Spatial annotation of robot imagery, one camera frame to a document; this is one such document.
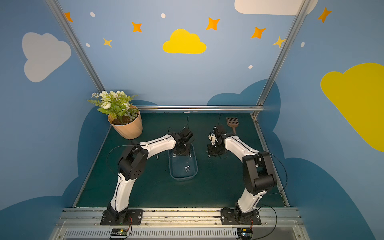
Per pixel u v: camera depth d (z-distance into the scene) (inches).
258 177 18.6
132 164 21.5
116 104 33.4
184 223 28.9
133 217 29.2
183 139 31.4
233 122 45.1
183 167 35.9
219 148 30.3
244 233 28.7
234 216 29.0
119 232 28.3
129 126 36.3
